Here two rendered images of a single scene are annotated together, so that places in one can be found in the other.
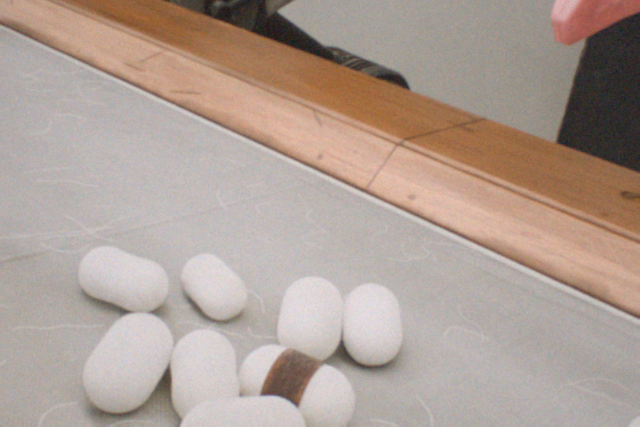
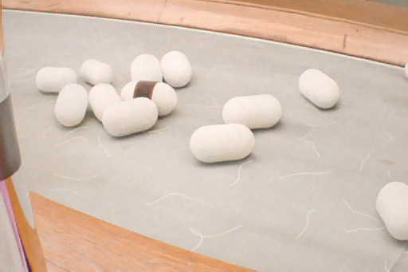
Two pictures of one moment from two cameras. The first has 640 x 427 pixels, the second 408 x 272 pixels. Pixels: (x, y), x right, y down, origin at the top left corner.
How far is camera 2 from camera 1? 0.13 m
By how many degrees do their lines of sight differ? 9
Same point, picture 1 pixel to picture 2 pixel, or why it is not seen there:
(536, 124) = not seen: outside the picture
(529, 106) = not seen: outside the picture
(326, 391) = (162, 91)
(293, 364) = (144, 84)
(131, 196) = (44, 53)
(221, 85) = not seen: outside the picture
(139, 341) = (74, 92)
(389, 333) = (185, 68)
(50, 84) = not seen: outside the picture
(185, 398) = (100, 109)
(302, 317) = (142, 69)
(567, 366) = (272, 69)
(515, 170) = not seen: outside the picture
